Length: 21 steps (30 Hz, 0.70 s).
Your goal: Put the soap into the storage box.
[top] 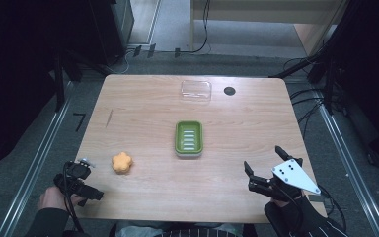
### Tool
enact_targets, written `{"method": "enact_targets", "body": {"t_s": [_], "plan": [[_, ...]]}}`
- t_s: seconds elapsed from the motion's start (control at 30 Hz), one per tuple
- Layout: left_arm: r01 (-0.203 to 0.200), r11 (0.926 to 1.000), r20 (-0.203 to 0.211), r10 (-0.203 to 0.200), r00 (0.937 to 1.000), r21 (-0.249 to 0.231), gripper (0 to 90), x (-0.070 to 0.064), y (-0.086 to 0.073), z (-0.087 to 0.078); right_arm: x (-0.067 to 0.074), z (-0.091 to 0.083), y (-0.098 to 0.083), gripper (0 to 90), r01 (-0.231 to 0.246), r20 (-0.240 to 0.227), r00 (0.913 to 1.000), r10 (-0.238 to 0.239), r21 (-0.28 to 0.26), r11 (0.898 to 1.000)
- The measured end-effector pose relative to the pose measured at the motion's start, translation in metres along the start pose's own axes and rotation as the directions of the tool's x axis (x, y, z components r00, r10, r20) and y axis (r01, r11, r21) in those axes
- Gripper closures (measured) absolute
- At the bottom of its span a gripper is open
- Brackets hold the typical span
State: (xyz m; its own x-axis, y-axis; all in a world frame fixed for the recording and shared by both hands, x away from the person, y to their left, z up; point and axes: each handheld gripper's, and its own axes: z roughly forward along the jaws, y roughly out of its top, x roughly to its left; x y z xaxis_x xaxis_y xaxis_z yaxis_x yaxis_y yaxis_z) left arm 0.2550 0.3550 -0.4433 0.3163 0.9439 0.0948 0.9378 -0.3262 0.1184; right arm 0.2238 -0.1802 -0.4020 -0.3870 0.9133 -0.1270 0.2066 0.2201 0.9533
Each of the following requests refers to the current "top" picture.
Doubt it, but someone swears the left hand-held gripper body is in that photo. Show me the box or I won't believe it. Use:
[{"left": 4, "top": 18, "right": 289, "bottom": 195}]
[{"left": 52, "top": 157, "right": 105, "bottom": 208}]

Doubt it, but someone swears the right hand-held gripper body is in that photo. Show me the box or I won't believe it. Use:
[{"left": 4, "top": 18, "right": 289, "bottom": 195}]
[{"left": 248, "top": 157, "right": 322, "bottom": 202}]

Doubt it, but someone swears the person's left hand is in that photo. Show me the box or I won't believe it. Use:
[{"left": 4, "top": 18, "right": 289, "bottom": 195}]
[{"left": 38, "top": 185, "right": 85, "bottom": 211}]

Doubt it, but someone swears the person's right hand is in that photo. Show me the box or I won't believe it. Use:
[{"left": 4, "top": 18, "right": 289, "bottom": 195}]
[{"left": 271, "top": 197, "right": 289, "bottom": 209}]

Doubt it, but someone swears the green soap dish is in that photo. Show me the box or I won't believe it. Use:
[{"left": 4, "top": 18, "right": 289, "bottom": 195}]
[{"left": 174, "top": 119, "right": 204, "bottom": 158}]

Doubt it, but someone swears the black metal stand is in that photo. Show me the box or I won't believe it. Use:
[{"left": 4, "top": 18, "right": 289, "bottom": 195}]
[
  {"left": 269, "top": 33, "right": 343, "bottom": 117},
  {"left": 52, "top": 48, "right": 113, "bottom": 113}
]

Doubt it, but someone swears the clear plastic container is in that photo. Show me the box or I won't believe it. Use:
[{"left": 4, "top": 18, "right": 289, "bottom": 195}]
[{"left": 180, "top": 79, "right": 213, "bottom": 103}]

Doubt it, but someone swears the person's striped clothing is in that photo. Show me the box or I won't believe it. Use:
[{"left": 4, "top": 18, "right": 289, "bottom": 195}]
[{"left": 114, "top": 220, "right": 245, "bottom": 237}]

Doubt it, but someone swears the light wooden desk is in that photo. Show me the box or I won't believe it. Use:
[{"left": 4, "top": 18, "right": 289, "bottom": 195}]
[{"left": 189, "top": 0, "right": 348, "bottom": 57}]

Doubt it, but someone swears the dark cabinet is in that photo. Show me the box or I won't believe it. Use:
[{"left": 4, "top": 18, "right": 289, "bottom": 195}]
[{"left": 87, "top": 0, "right": 136, "bottom": 66}]

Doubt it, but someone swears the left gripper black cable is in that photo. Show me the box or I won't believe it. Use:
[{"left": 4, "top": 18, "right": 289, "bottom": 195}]
[{"left": 61, "top": 160, "right": 85, "bottom": 233}]

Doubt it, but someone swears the metal floor rail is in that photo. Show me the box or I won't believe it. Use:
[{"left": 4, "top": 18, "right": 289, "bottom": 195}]
[
  {"left": 0, "top": 80, "right": 75, "bottom": 237},
  {"left": 312, "top": 88, "right": 379, "bottom": 237}
]

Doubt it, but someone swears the bundle of black floor cables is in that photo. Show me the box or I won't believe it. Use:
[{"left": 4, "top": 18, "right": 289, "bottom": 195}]
[{"left": 282, "top": 56, "right": 346, "bottom": 139}]

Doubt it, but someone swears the black hanging cable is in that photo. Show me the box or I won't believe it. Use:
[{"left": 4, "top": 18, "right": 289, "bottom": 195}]
[{"left": 174, "top": 0, "right": 212, "bottom": 59}]

